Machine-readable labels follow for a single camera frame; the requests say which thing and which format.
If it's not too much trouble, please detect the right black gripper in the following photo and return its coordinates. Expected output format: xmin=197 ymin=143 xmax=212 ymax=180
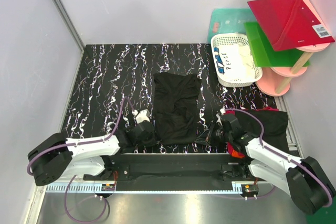
xmin=194 ymin=121 xmax=233 ymax=148

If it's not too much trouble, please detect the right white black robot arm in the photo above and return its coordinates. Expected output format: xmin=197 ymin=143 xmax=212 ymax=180
xmin=196 ymin=113 xmax=335 ymax=215

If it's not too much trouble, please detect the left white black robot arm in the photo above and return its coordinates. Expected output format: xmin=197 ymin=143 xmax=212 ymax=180
xmin=27 ymin=121 xmax=155 ymax=186

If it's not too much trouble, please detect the orange t shirt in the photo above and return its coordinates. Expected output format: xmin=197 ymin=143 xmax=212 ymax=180
xmin=231 ymin=150 xmax=245 ymax=158

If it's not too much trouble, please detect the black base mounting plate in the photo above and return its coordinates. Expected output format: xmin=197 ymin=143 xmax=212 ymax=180
xmin=83 ymin=154 xmax=255 ymax=193

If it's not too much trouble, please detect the white plastic laundry basket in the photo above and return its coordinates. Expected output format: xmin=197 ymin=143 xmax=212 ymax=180
xmin=211 ymin=33 xmax=263 ymax=88

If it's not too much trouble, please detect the green plastic sheet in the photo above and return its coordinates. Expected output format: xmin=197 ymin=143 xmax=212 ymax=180
xmin=244 ymin=22 xmax=303 ymax=67

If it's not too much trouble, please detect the teal plastic board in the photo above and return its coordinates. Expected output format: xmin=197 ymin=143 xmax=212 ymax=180
xmin=207 ymin=8 xmax=257 ymax=44

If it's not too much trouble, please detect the red plastic sheet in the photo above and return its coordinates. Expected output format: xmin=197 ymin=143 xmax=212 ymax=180
xmin=247 ymin=0 xmax=335 ymax=51

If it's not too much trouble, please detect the dark green board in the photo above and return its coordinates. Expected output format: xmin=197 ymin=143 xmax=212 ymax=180
xmin=306 ymin=200 xmax=336 ymax=224

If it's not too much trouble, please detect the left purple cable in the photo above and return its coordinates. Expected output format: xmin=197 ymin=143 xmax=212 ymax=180
xmin=27 ymin=97 xmax=137 ymax=222

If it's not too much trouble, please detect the purple cable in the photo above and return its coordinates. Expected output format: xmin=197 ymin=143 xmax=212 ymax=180
xmin=27 ymin=97 xmax=137 ymax=222
xmin=217 ymin=108 xmax=334 ymax=208

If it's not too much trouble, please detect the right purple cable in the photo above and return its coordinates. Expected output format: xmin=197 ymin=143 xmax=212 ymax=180
xmin=217 ymin=108 xmax=334 ymax=208

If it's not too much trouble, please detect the aluminium frame rail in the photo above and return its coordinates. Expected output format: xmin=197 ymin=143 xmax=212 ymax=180
xmin=35 ymin=162 xmax=322 ymax=193

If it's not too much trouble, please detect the left corner aluminium post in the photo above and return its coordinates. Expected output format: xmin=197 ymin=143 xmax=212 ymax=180
xmin=52 ymin=0 xmax=85 ymax=52

